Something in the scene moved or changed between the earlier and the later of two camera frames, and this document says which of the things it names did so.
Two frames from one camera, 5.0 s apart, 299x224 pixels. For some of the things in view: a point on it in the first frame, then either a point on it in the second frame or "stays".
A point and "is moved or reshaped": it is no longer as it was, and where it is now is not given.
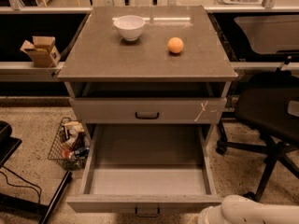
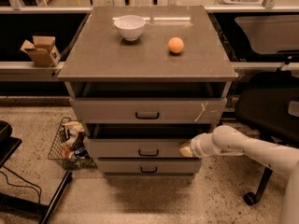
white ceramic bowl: (129, 26) stays
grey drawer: (149, 110) stays
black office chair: (268, 104) stays
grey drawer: (148, 169) is moved or reshaped
